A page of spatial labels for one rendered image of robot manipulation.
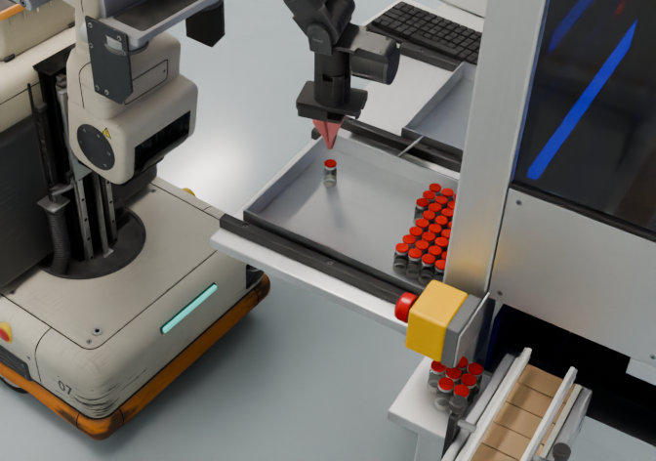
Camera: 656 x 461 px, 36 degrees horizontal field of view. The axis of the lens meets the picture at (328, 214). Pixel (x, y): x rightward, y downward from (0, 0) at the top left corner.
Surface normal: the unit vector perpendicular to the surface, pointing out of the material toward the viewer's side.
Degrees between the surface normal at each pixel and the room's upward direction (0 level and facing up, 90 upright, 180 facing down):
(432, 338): 90
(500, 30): 90
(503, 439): 0
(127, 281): 0
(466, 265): 90
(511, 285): 90
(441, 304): 0
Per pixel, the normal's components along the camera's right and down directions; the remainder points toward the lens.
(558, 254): -0.51, 0.55
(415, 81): 0.04, -0.76
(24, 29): 0.81, 0.44
